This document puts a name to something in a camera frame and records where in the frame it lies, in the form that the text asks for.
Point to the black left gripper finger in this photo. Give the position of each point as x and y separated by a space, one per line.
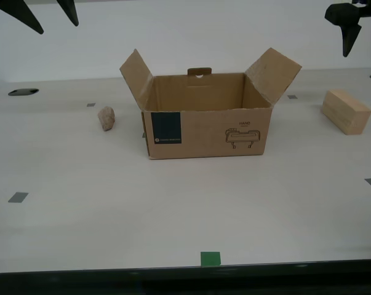
22 15
69 10

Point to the light wooden block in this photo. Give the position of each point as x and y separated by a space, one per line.
346 113

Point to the pinkish speckled granite rock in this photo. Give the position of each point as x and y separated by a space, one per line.
106 119

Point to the open brown cardboard box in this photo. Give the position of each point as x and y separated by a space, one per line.
203 135

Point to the large green tape square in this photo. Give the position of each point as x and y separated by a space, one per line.
210 258

